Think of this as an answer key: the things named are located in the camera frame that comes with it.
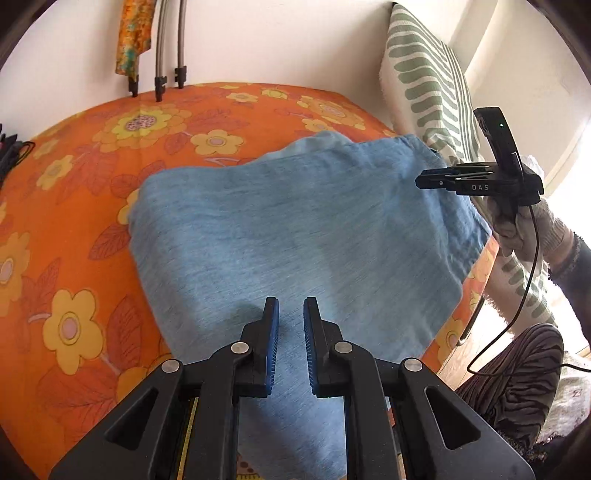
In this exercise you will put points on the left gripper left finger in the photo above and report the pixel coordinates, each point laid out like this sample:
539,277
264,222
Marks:
181,421

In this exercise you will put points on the orange patterned scarf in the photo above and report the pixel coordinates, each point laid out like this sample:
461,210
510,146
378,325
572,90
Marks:
134,38

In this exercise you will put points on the right gloved hand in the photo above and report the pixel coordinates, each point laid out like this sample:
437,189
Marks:
530,227

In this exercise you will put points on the green striped pillow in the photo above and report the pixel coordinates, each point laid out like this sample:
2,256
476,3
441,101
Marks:
427,95

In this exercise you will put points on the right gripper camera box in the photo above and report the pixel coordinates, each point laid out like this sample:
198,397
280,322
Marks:
496,130

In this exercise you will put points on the orange floral bedspread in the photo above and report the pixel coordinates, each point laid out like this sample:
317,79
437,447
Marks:
76,331

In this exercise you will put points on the right forearm dark sleeve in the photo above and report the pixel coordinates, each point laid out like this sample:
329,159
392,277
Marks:
573,277

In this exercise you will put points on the silver tripod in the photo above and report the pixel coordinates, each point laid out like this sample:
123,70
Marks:
170,46

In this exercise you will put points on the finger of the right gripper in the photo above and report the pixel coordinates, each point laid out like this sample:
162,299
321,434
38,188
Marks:
458,171
426,182

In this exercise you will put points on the blue denim pants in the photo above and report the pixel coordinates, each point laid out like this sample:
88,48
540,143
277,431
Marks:
325,217

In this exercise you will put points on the black folded clothes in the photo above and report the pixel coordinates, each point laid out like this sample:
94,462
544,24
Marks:
13,152

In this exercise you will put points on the zebra striped trousers leg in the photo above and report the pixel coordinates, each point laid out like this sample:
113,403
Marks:
513,393

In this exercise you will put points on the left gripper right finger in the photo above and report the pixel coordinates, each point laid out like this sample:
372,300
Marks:
401,420

